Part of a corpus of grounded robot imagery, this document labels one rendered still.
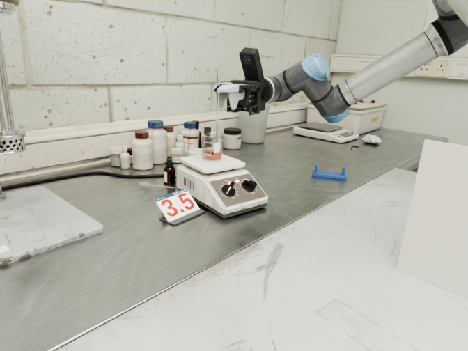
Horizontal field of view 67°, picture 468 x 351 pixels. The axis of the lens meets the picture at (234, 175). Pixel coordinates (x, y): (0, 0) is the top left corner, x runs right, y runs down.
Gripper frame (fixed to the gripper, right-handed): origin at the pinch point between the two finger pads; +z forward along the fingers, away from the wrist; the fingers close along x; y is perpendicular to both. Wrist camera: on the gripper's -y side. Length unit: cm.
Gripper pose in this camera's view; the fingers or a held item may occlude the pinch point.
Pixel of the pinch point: (219, 86)
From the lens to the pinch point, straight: 83.9
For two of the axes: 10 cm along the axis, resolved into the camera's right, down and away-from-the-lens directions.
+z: -5.6, 2.5, -7.9
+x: -8.3, -2.1, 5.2
